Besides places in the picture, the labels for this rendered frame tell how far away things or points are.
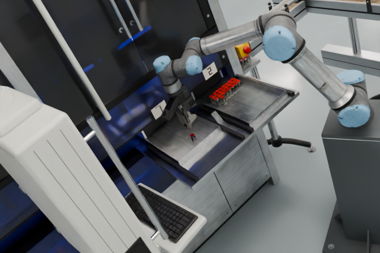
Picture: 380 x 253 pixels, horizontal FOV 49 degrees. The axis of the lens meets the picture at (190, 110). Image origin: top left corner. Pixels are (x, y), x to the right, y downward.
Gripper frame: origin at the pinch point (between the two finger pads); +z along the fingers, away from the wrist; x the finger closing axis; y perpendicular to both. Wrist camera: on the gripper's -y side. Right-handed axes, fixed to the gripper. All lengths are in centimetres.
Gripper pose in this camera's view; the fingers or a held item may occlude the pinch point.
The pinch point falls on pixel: (186, 126)
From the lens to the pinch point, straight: 188.4
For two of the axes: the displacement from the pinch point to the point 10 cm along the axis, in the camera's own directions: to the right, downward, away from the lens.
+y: 7.3, -5.9, 3.5
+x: -5.9, -2.7, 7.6
